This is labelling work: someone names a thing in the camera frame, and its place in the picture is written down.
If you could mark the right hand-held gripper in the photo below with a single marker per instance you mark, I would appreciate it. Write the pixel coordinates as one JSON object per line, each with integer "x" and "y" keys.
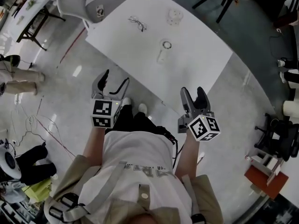
{"x": 201, "y": 127}

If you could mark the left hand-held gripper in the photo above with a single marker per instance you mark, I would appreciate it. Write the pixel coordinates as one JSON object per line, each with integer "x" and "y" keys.
{"x": 102, "y": 111}

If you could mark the person's right forearm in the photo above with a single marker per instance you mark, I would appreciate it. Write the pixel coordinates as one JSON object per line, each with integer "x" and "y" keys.
{"x": 187, "y": 155}

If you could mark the person's left forearm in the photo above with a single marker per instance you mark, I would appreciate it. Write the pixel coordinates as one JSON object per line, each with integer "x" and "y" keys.
{"x": 93, "y": 146}

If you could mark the person's left white shoe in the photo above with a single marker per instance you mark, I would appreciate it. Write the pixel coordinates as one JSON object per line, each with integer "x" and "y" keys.
{"x": 126, "y": 101}

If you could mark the person's white shoe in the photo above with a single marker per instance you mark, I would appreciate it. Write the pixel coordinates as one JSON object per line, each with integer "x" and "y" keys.
{"x": 142, "y": 108}
{"x": 126, "y": 101}

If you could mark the person's black trousers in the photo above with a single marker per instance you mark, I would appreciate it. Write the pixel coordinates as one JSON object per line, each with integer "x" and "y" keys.
{"x": 126, "y": 118}

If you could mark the person's right white shoe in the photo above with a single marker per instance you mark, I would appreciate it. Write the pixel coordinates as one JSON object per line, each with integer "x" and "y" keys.
{"x": 142, "y": 108}

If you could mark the black hip-worn device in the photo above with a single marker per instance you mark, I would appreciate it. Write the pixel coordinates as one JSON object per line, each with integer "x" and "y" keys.
{"x": 167, "y": 133}

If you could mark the thin-rimmed round eyeglasses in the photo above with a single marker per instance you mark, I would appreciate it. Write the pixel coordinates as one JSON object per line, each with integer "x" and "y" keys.
{"x": 143, "y": 26}

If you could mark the person's white printed shirt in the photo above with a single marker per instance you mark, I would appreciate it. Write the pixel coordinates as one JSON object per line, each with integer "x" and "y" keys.
{"x": 135, "y": 153}

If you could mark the small printed photo card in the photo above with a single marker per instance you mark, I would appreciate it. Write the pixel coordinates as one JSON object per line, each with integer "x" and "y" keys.
{"x": 100, "y": 10}

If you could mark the small white shelf rack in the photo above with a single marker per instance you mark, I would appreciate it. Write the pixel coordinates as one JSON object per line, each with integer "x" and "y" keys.
{"x": 264, "y": 158}

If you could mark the person's khaki vest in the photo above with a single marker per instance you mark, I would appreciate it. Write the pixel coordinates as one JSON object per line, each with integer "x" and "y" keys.
{"x": 70, "y": 171}

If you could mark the white grey-seated chair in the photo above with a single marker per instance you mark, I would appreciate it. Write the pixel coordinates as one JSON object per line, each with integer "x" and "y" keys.
{"x": 72, "y": 1}

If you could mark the black office chair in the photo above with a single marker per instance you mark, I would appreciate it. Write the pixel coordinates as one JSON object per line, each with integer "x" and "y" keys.
{"x": 282, "y": 139}

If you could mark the white round-legged counter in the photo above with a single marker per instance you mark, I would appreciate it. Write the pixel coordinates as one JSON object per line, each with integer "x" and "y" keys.
{"x": 292, "y": 107}

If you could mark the black keyboard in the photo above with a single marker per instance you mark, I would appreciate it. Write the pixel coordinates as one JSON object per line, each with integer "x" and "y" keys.
{"x": 36, "y": 23}

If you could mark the orange flat box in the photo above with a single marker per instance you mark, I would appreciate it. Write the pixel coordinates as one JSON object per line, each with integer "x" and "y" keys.
{"x": 259, "y": 178}

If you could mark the black fabric bag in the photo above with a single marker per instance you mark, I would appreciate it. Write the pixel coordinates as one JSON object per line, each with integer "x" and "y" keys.
{"x": 35, "y": 162}

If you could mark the white black-legged side table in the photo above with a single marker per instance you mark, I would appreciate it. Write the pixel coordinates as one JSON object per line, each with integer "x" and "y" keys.
{"x": 42, "y": 2}

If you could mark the green plant sprig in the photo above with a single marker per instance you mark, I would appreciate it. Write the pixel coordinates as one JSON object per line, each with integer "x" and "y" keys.
{"x": 30, "y": 4}

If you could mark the oval white pod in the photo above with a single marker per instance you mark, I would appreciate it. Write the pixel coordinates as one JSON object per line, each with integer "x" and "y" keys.
{"x": 9, "y": 160}

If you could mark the lime green plastic crate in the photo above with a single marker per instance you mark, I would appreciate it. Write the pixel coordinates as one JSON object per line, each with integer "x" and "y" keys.
{"x": 39, "y": 190}

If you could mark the black harness buckle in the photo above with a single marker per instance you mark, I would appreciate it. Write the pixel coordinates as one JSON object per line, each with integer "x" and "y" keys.
{"x": 65, "y": 204}

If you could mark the white storage rack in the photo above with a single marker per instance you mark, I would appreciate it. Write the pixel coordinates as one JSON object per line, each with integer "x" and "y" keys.
{"x": 14, "y": 212}

